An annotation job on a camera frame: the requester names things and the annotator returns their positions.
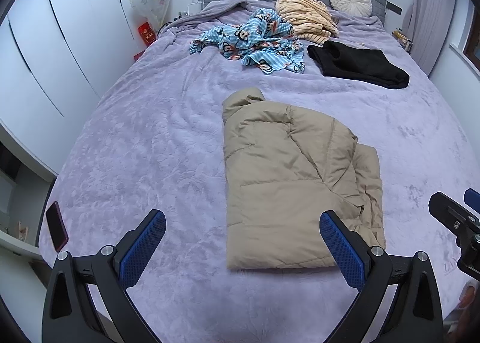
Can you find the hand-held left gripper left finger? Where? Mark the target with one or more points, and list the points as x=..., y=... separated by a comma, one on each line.
x=144, y=245

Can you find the lavender plush blanket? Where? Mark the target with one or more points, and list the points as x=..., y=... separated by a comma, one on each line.
x=150, y=140

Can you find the blue monkey print cloth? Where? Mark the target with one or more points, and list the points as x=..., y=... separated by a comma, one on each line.
x=255, y=42

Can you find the beige puffer jacket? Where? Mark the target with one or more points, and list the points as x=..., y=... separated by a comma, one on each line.
x=281, y=177

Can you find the red packet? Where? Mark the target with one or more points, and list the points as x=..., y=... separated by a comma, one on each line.
x=146, y=33

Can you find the black garment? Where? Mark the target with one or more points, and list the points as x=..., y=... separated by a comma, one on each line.
x=356, y=63

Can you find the white open shelf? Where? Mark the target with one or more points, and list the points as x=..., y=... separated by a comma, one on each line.
x=22, y=215

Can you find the yellow striped garment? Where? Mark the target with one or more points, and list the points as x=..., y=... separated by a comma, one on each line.
x=303, y=14

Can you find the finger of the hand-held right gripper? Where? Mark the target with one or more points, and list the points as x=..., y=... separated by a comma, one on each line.
x=472, y=197
x=446, y=208

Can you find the dark framed window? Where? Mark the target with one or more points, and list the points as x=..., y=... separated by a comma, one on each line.
x=473, y=46

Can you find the pale curtain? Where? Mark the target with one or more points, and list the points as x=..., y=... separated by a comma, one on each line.
x=435, y=9

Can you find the stack of books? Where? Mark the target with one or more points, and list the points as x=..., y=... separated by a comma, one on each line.
x=402, y=40

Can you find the dark smartphone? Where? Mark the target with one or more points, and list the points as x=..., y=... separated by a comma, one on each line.
x=57, y=226

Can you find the white wardrobe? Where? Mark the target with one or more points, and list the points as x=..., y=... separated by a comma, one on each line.
x=56, y=46

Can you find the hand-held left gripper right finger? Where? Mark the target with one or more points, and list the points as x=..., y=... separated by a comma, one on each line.
x=343, y=249

